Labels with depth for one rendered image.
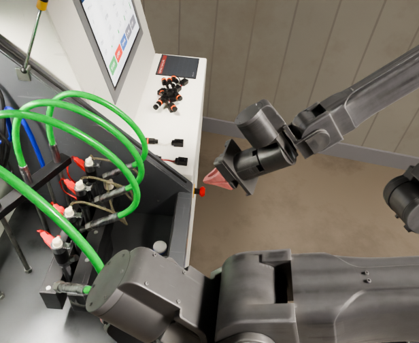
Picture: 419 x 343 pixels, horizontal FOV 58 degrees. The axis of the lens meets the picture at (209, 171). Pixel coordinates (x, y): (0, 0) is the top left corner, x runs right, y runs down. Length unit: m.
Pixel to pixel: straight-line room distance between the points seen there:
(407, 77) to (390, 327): 0.48
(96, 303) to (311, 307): 0.16
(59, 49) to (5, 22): 0.12
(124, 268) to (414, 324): 0.22
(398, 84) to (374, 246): 1.80
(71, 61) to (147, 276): 0.74
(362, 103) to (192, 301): 0.47
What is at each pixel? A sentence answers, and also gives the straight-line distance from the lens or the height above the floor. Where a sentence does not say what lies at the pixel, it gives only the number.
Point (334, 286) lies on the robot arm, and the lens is 0.31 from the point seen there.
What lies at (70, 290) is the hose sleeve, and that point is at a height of 1.14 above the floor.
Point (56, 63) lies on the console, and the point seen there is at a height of 1.31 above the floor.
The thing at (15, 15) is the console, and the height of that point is 1.42.
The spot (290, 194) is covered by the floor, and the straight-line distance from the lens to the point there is 2.50.
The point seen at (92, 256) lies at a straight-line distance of 0.59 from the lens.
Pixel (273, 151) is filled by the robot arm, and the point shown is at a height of 1.35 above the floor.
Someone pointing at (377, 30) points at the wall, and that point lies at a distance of 2.42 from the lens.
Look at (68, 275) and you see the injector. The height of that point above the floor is 0.99.
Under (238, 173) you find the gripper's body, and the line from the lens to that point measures 0.72.
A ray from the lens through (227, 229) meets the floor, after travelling 2.24.
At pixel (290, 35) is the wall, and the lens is 2.40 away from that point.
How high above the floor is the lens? 1.79
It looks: 45 degrees down
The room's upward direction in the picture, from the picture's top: 6 degrees clockwise
